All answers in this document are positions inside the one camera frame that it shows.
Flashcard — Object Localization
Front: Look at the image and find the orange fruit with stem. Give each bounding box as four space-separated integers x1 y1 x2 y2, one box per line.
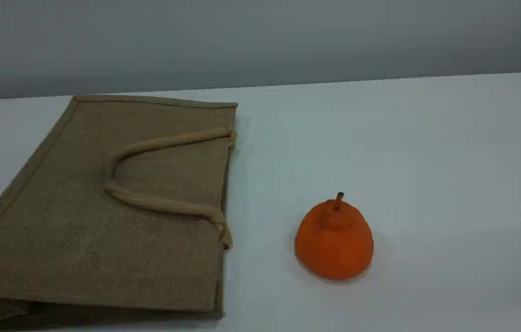
294 192 375 281

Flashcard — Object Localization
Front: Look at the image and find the brown jute tote bag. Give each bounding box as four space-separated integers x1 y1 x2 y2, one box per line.
0 95 239 330

